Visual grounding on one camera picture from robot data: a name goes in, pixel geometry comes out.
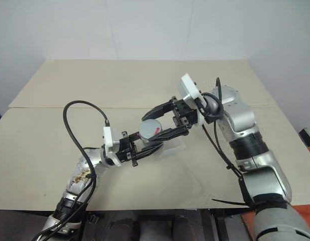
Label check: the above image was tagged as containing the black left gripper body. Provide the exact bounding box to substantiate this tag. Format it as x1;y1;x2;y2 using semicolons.
116;130;139;168

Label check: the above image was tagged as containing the black and silver equipment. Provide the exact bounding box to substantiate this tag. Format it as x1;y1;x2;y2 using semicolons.
298;127;310;158

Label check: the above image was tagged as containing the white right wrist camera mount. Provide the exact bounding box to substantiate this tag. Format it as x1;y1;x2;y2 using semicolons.
176;73;205;126

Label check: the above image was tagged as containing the black cable tie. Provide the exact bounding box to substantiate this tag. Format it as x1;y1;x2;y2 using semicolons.
211;198;255;208

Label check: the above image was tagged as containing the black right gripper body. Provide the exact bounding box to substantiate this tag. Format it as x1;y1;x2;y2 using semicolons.
170;95;198;132

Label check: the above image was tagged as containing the translucent plastic box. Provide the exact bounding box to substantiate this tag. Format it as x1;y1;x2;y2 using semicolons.
158;139;187;158

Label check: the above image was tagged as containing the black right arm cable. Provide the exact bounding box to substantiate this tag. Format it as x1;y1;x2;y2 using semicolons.
201;77;246;182

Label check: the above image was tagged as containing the black table frame leg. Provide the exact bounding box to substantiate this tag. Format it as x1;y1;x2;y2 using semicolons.
209;208;231;241

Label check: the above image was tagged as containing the grey cylindrical can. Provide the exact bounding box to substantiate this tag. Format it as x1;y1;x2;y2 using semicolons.
139;119;163;141

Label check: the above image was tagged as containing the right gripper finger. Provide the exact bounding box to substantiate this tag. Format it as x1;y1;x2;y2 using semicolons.
147;126;190;142
141;100;175;122

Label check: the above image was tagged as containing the dark rounded shape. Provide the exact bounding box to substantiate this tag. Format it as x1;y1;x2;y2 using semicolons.
80;209;138;241

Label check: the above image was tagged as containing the clear jar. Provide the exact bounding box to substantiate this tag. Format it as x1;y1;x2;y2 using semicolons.
142;139;163;150

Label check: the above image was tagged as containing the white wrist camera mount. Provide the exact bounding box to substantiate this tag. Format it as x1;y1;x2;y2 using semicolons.
102;126;121;167
176;73;205;126

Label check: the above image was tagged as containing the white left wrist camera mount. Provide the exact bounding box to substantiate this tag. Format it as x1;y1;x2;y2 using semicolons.
102;126;121;167

